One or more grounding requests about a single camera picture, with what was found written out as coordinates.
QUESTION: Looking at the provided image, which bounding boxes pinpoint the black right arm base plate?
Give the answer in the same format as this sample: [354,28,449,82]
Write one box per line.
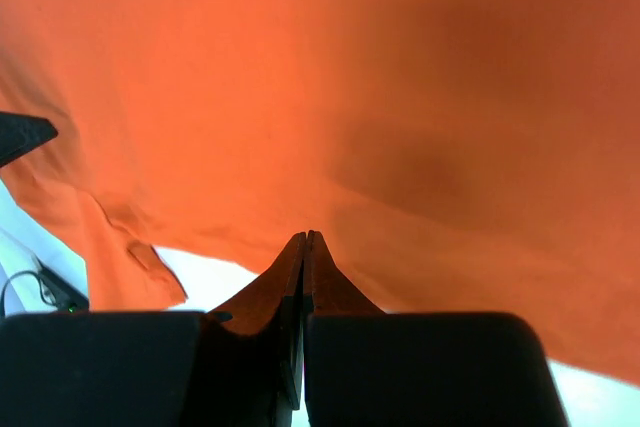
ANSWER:
[1,270,89,320]

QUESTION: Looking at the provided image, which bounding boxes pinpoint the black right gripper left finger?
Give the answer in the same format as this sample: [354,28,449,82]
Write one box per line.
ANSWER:
[1,233,306,426]

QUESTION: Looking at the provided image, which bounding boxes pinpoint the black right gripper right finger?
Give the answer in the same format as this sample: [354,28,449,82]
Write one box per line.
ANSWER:
[303,231,568,426]

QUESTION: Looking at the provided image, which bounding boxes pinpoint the orange t shirt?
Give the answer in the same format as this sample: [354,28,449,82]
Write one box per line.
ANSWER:
[1,0,639,382]

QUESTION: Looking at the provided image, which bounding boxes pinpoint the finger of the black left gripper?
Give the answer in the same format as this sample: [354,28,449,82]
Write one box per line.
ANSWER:
[0,112,58,167]

